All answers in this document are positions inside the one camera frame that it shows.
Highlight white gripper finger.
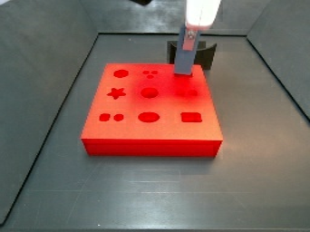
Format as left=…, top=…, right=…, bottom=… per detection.
left=183, top=0, right=222, bottom=51

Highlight red shape sorter block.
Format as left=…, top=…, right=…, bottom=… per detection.
left=82, top=63, right=224, bottom=157

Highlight black curved holder stand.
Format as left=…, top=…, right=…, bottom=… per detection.
left=167, top=41, right=217, bottom=71

